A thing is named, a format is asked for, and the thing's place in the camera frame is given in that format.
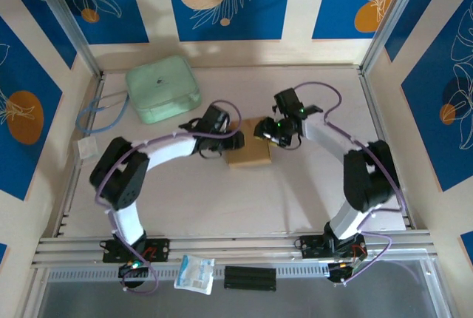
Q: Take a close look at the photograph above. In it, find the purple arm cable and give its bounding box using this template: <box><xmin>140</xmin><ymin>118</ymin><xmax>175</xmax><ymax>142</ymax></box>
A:
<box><xmin>95</xmin><ymin>100</ymin><xmax>244</xmax><ymax>296</ymax></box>
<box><xmin>293</xmin><ymin>81</ymin><xmax>407</xmax><ymax>286</ymax></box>

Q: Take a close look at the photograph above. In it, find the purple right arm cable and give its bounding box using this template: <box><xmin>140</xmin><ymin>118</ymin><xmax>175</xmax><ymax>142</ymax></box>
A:
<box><xmin>293</xmin><ymin>81</ymin><xmax>407</xmax><ymax>286</ymax></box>

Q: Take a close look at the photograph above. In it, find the grey metal panel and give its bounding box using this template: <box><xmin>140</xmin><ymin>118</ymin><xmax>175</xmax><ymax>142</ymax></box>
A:
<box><xmin>36</xmin><ymin>280</ymin><xmax>444</xmax><ymax>318</ymax></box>

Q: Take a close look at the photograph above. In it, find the grey slotted cable duct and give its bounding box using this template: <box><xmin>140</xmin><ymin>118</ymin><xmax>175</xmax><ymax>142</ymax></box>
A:
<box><xmin>46</xmin><ymin>262</ymin><xmax>333</xmax><ymax>284</ymax></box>

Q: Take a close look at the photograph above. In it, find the black left connector board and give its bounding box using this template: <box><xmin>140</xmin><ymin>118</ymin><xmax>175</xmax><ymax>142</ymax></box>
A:
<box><xmin>118</xmin><ymin>261</ymin><xmax>151</xmax><ymax>279</ymax></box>

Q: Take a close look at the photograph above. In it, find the small clear plastic packet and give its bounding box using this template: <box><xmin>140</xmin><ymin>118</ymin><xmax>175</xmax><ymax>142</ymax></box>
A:
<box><xmin>76</xmin><ymin>136</ymin><xmax>100</xmax><ymax>160</ymax></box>

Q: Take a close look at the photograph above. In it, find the white blue plastic packet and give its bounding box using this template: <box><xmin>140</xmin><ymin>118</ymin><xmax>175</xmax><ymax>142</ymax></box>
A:
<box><xmin>173</xmin><ymin>254</ymin><xmax>216</xmax><ymax>295</ymax></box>

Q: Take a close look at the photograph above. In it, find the brown cardboard paper box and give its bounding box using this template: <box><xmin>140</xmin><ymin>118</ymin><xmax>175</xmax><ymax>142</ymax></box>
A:
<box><xmin>225</xmin><ymin>117</ymin><xmax>274</xmax><ymax>169</ymax></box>

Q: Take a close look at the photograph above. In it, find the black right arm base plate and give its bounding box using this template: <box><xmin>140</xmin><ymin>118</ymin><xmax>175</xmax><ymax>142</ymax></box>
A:
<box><xmin>297</xmin><ymin>234</ymin><xmax>367</xmax><ymax>260</ymax></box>

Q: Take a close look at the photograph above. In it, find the aluminium frame post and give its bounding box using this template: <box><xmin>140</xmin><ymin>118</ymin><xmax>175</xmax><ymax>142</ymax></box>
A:
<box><xmin>360</xmin><ymin>0</ymin><xmax>432</xmax><ymax>75</ymax></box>
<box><xmin>27</xmin><ymin>0</ymin><xmax>105</xmax><ymax>77</ymax></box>

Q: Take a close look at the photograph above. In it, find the light blue cable loop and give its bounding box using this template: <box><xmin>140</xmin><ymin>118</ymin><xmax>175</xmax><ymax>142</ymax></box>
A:
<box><xmin>75</xmin><ymin>90</ymin><xmax>131</xmax><ymax>136</ymax></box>

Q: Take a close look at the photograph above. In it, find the white paper sheet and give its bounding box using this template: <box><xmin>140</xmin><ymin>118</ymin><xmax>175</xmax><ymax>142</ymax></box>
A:
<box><xmin>369</xmin><ymin>217</ymin><xmax>406</xmax><ymax>233</ymax></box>

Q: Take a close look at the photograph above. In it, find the black right connector board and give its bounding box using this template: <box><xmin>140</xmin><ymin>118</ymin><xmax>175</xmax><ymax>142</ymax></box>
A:
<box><xmin>327</xmin><ymin>260</ymin><xmax>367</xmax><ymax>284</ymax></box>

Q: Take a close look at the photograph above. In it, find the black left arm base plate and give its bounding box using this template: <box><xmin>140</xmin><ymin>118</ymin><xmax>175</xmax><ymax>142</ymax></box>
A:
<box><xmin>101</xmin><ymin>237</ymin><xmax>171</xmax><ymax>263</ymax></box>

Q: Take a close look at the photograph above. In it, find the aluminium cross rail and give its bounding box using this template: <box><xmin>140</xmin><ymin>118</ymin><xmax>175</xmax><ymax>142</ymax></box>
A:
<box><xmin>31</xmin><ymin>229</ymin><xmax>439</xmax><ymax>269</ymax></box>

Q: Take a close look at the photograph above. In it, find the mint green zip pouch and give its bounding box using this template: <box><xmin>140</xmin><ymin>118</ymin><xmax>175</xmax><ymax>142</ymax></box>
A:
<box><xmin>124</xmin><ymin>55</ymin><xmax>203</xmax><ymax>126</ymax></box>

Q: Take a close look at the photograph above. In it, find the aluminium side rail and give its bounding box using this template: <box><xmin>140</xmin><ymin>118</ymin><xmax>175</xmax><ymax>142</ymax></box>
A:
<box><xmin>55</xmin><ymin>72</ymin><xmax>108</xmax><ymax>237</ymax></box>
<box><xmin>357</xmin><ymin>68</ymin><xmax>417</xmax><ymax>231</ymax></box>

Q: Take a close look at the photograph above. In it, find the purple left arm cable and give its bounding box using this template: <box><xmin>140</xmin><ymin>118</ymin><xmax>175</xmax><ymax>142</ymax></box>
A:
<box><xmin>95</xmin><ymin>100</ymin><xmax>244</xmax><ymax>296</ymax></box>

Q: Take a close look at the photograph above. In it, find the black rectangular block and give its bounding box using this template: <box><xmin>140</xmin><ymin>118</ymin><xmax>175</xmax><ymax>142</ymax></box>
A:
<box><xmin>223</xmin><ymin>265</ymin><xmax>278</xmax><ymax>292</ymax></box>

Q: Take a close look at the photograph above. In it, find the black connector board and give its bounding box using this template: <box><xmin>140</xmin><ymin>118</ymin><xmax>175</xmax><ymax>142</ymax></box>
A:
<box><xmin>118</xmin><ymin>261</ymin><xmax>151</xmax><ymax>279</ymax></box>
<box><xmin>327</xmin><ymin>260</ymin><xmax>367</xmax><ymax>284</ymax></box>

